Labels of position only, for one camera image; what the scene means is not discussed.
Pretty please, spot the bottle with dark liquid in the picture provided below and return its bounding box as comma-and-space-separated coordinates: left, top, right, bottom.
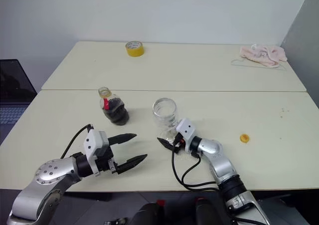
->
98, 86, 130, 126

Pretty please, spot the yellow tape roll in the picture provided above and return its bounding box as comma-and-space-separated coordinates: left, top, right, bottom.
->
125, 40, 145, 58

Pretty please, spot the dark laptop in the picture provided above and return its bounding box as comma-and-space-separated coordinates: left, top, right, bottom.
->
0, 58, 38, 146

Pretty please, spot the dark rounded shape with red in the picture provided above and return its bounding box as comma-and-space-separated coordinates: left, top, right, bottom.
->
129, 199, 175, 225

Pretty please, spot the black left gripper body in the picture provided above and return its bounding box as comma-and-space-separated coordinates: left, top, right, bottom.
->
95, 134, 120, 175

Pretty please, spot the grey partition panel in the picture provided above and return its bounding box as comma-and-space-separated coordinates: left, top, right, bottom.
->
280, 0, 319, 116

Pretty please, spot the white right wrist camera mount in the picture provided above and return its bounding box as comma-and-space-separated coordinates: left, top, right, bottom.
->
175, 118, 196, 146

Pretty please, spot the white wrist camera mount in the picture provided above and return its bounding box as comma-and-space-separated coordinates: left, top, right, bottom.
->
175, 118, 196, 146
83, 129, 109, 177

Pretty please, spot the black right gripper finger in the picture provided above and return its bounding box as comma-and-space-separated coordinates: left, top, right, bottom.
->
157, 137, 175, 151

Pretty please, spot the white wire hanger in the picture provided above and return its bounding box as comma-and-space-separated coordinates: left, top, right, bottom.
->
231, 57, 286, 71

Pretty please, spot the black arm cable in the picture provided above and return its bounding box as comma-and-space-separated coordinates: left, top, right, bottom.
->
171, 140, 220, 192
60, 123, 95, 159

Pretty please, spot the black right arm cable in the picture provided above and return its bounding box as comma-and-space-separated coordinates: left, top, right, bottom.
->
171, 140, 220, 192

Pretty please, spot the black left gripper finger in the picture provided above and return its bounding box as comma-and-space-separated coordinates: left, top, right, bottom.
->
116, 154, 148, 175
108, 133, 138, 146

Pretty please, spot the pink fluffy towel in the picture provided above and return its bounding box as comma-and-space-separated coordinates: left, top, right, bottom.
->
240, 44, 288, 68

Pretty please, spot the clear glass jar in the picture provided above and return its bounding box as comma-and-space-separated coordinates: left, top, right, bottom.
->
152, 98, 178, 142

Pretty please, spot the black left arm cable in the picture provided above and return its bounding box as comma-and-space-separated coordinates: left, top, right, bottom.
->
60, 123, 95, 159

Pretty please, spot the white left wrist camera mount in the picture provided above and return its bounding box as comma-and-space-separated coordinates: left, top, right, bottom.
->
83, 129, 109, 177

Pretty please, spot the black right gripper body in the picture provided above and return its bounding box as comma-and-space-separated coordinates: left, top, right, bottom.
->
171, 133, 186, 154

